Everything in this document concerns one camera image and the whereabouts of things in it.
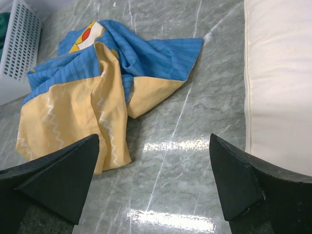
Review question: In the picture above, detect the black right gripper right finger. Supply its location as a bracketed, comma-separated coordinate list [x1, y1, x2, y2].
[209, 134, 312, 234]

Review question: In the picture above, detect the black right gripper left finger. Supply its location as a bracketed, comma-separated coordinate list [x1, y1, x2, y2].
[0, 134, 99, 234]

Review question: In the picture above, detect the yellow and blue pillowcase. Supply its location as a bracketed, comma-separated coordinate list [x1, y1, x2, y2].
[16, 20, 204, 174]

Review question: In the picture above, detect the cream white pillow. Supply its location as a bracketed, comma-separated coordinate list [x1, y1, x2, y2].
[244, 0, 312, 176]

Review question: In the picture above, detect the white perforated plastic basket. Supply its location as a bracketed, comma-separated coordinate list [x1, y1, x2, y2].
[0, 0, 41, 105]

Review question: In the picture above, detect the dark green cloth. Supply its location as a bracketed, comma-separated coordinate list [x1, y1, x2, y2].
[0, 12, 10, 57]

